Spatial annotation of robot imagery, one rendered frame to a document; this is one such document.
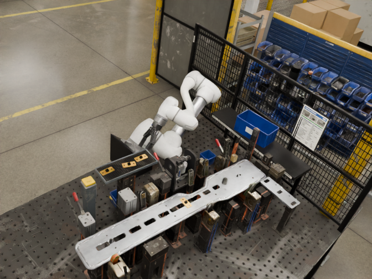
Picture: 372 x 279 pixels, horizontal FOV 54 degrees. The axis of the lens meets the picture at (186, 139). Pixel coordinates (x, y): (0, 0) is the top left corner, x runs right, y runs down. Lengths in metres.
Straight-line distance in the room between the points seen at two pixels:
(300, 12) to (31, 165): 4.57
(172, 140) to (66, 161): 1.58
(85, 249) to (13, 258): 0.55
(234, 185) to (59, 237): 1.19
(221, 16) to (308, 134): 1.99
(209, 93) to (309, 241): 1.34
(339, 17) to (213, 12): 2.72
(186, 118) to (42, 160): 2.00
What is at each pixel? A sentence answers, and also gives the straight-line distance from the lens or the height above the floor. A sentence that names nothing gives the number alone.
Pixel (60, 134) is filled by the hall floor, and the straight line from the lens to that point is 4.38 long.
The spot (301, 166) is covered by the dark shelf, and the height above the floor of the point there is 1.03.
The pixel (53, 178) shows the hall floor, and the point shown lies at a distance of 3.86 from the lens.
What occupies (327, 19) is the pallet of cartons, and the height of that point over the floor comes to 0.92.
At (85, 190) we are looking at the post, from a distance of 2.18.
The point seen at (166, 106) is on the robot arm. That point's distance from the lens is 2.52.
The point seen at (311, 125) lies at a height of 1.32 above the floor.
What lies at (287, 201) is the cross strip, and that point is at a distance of 2.55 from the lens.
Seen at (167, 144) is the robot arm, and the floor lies 0.98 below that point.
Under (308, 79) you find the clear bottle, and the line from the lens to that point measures 2.75.
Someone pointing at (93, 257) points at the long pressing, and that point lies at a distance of 2.05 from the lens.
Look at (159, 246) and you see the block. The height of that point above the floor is 1.03.
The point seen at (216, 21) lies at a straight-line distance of 4.32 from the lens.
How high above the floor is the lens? 2.72
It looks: 38 degrees down
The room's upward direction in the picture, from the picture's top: 10 degrees clockwise
